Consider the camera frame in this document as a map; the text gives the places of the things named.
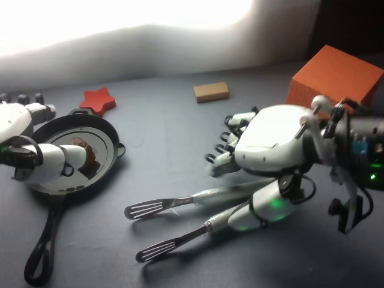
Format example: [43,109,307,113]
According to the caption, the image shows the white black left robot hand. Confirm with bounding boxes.
[0,93,88,184]

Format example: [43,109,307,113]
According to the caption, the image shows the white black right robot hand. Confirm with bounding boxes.
[205,104,316,232]

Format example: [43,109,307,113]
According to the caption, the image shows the brown meat chunk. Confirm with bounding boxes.
[70,136,101,175]

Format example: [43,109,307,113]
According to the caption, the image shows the metal tongs with taped handles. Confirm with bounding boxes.
[124,182,280,265]

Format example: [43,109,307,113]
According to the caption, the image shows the black cast iron skillet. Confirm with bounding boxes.
[23,108,126,286]

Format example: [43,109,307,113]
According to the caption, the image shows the red star block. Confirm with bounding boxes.
[79,87,116,117]

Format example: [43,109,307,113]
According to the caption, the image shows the orange box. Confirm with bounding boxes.
[286,44,384,113]

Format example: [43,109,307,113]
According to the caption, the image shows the grey tablecloth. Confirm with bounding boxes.
[0,64,384,288]

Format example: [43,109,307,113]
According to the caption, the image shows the white backdrop sheet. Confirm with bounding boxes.
[0,0,320,94]

